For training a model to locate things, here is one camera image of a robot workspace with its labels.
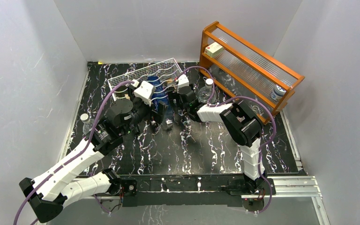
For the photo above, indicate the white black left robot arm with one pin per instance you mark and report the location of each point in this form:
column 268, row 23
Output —
column 49, row 193

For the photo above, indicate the clear glass bottle silver cap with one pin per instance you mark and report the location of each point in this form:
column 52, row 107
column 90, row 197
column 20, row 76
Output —
column 207, row 93

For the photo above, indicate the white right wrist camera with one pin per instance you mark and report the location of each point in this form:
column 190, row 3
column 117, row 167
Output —
column 181, row 81

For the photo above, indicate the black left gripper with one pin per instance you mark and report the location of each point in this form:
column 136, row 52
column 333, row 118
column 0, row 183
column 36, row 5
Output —
column 149, row 116

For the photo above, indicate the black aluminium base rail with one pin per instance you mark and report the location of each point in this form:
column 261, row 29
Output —
column 189, row 189

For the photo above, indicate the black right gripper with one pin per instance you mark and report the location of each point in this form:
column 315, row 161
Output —
column 176, row 95

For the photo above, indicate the dark green wine bottle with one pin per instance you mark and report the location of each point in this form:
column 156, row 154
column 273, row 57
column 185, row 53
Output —
column 121, row 92

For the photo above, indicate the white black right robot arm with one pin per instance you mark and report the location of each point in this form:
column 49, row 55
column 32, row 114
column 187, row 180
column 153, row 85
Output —
column 241, row 123

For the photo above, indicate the white wire wine rack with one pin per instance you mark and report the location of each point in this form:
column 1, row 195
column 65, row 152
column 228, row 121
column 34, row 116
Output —
column 164, row 70

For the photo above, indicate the blue labelled clear bottle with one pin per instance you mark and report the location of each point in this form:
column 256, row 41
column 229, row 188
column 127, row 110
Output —
column 160, row 96

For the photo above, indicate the clear round bottle white cap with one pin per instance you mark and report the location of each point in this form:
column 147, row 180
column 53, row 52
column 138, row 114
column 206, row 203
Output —
column 87, row 122

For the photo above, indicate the blue white ceramic jar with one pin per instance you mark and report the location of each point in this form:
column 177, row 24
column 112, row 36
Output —
column 277, row 93

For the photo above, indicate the orange wooden shelf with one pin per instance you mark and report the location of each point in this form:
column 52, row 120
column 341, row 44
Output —
column 242, row 69

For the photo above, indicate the white red small box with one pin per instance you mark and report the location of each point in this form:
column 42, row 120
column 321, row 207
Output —
column 213, row 49

